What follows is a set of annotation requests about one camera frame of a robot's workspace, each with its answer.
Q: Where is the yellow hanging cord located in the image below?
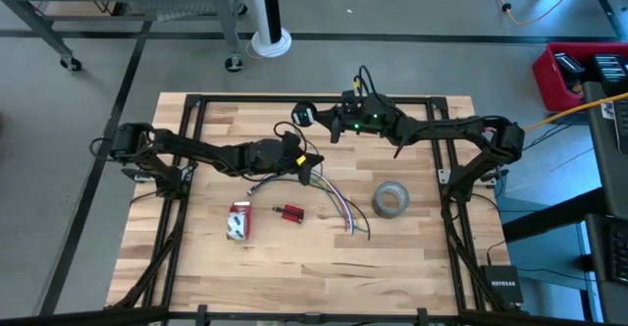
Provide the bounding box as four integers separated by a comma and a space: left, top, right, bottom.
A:
522, 92, 628, 134

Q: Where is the dark grey desk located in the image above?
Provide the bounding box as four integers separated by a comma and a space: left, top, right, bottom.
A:
502, 81, 628, 326

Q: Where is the red ribbed block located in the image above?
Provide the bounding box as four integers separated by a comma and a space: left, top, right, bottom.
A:
281, 203, 306, 225

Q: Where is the bundle of coloured cables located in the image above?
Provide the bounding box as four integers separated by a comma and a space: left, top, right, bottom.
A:
313, 170, 355, 235

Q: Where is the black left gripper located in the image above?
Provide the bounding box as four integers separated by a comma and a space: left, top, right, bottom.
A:
239, 132, 326, 187

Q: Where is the black handheld device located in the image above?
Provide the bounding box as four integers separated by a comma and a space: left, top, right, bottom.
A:
591, 53, 628, 84
553, 52, 586, 80

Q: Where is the red plastic bin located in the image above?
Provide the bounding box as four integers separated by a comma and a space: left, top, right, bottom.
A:
532, 41, 628, 114

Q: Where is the blue cable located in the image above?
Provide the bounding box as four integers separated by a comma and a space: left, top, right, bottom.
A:
250, 176, 354, 235

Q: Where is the red dispenser with white tape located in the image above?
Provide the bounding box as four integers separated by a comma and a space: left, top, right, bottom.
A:
226, 200, 253, 242

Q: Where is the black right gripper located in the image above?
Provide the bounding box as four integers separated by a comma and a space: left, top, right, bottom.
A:
313, 88, 401, 145

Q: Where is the black wire spool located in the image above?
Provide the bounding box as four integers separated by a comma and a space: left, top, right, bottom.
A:
290, 101, 318, 129

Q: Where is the black aluminium table frame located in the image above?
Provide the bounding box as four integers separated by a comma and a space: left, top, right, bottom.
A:
0, 93, 628, 326

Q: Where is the backlit keyboard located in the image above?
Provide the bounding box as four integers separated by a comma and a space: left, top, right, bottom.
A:
607, 216, 628, 286

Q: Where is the grey duct tape roll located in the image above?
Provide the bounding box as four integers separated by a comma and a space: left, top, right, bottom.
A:
371, 181, 411, 219

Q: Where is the red cable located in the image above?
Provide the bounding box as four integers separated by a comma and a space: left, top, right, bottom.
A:
313, 168, 355, 234

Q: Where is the black Netgear network switch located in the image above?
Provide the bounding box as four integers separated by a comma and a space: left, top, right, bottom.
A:
479, 264, 524, 305

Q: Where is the white pole with black stripe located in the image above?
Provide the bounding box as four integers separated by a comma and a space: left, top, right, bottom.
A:
244, 0, 293, 58

